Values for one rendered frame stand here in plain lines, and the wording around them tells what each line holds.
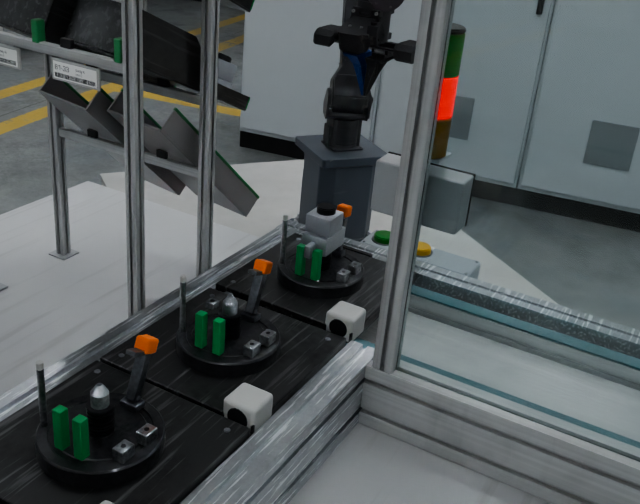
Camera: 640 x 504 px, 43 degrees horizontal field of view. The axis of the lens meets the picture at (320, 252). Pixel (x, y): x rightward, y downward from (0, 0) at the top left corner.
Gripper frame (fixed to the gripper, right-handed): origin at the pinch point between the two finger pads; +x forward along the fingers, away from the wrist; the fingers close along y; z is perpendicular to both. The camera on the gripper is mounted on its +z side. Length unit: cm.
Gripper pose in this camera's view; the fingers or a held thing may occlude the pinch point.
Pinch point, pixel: (366, 74)
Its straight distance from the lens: 140.0
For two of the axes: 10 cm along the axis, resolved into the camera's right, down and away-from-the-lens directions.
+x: -0.9, 8.9, 4.4
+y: 8.7, 2.8, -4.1
